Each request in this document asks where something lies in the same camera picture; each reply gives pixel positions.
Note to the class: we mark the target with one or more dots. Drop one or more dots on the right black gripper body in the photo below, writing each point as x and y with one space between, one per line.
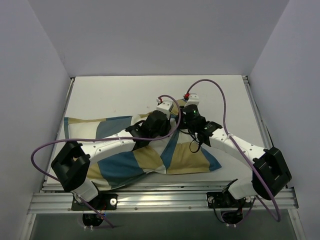
186 116

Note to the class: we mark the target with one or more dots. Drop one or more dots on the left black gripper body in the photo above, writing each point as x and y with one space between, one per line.
164 116

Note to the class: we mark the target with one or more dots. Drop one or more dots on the blue beige white pillowcase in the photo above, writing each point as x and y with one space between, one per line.
175 155

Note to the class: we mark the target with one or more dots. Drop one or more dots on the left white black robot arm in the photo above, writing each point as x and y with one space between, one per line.
72 163

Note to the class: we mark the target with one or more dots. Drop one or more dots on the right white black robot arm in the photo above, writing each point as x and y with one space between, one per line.
270 172

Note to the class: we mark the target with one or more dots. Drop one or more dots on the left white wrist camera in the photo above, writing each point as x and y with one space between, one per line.
164 106

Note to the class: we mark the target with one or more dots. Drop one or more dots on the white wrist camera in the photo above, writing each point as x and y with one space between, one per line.
191 99
164 106

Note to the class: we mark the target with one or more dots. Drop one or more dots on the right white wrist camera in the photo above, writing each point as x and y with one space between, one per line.
191 99

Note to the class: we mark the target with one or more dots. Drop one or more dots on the aluminium front rail frame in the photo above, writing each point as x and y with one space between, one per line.
140 198

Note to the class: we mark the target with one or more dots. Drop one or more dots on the right aluminium side rail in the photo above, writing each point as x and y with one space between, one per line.
263 129

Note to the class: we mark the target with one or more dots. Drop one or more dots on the aluminium side rail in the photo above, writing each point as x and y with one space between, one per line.
59 130
263 129

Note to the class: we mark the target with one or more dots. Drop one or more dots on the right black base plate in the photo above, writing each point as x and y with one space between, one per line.
224 200

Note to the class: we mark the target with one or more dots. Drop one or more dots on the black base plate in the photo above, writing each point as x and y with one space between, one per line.
103 202
224 200

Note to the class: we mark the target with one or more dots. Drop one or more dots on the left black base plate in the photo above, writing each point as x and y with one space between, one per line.
103 202

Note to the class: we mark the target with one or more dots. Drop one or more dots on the left aluminium side rail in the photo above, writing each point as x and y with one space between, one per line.
59 130

